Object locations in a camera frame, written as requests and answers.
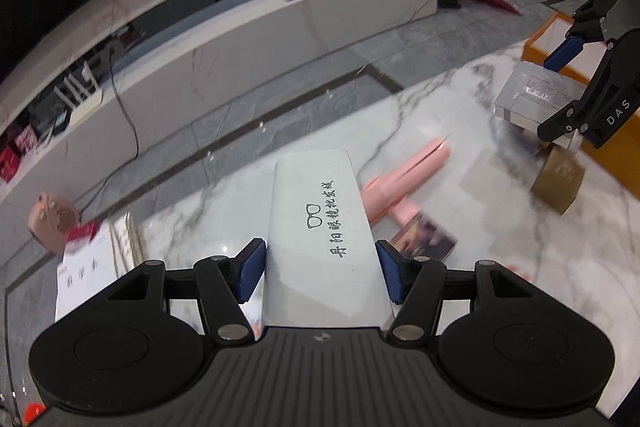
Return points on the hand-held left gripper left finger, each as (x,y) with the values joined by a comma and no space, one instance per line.
(250,272)

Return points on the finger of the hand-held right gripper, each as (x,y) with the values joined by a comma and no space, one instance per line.
(562,54)
(562,124)

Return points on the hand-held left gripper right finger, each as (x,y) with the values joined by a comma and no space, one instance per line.
(392,272)

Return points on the dark printed card box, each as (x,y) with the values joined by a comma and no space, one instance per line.
(425,239)

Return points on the grey box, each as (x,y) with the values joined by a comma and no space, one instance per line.
(530,92)

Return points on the orange cardboard box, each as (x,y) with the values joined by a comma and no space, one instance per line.
(617,172)

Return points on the pink selfie stick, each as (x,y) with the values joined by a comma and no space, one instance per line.
(405,179)

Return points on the white long box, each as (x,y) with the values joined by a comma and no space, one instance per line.
(320,207)

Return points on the small gold box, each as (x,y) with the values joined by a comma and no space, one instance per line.
(557,182)

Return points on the pink small speaker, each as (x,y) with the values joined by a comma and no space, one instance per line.
(52,222)

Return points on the marble television console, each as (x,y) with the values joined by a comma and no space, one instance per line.
(250,37)

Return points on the white router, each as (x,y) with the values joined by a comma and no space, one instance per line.
(80,94)

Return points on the red box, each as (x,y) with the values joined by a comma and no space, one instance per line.
(7,164)

